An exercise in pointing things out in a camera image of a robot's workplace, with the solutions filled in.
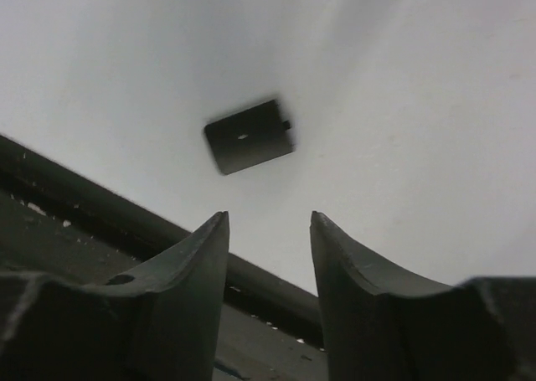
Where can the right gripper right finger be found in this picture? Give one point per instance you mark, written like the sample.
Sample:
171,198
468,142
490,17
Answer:
383,322

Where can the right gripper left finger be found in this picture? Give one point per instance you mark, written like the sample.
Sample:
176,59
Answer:
157,321

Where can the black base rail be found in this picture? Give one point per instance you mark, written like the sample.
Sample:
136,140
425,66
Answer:
54,220

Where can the black battery cover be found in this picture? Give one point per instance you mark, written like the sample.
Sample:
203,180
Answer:
250,136

